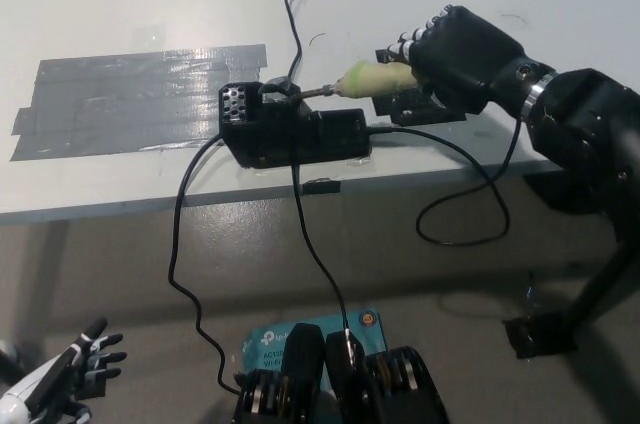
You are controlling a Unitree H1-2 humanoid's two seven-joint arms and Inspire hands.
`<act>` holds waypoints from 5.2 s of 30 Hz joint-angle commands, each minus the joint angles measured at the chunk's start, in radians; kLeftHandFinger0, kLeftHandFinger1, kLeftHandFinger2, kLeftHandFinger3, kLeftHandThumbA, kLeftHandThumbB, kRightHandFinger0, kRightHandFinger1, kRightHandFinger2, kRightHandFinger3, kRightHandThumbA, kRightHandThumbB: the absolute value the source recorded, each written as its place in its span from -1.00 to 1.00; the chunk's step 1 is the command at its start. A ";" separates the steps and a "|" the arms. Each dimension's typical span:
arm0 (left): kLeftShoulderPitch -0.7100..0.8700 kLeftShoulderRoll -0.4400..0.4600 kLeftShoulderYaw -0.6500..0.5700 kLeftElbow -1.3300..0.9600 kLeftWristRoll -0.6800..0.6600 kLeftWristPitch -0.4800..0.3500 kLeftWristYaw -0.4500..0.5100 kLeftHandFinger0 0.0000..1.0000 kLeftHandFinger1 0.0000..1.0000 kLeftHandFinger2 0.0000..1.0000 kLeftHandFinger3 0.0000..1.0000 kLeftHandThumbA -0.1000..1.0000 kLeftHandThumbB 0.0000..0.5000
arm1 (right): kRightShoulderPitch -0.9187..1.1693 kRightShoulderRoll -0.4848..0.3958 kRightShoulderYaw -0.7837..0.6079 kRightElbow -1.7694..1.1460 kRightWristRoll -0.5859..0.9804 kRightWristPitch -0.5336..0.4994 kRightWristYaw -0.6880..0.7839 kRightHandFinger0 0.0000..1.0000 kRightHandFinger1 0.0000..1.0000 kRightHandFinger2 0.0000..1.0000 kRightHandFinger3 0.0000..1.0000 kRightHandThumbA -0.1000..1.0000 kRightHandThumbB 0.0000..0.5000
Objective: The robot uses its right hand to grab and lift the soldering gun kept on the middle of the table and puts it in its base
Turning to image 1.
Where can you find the small black tape strip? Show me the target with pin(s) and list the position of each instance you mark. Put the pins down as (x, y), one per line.
(320, 186)

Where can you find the grey duct tape patch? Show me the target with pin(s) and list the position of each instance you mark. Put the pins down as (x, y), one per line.
(125, 99)

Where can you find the teal tp-link box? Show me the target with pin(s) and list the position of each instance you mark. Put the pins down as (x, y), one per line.
(265, 344)

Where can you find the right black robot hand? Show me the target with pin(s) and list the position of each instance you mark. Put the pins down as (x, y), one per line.
(465, 59)

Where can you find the black robot torso blocks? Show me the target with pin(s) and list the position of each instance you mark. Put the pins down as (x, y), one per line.
(305, 384)

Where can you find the black slanted stand leg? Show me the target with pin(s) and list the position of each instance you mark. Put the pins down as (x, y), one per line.
(600, 284)

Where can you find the black taped stand foot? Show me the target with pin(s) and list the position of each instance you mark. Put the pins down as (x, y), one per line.
(540, 339)

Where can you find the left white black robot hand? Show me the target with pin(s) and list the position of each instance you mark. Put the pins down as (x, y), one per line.
(55, 369)

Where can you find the black soldering station base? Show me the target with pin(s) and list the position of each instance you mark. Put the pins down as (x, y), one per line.
(290, 136)

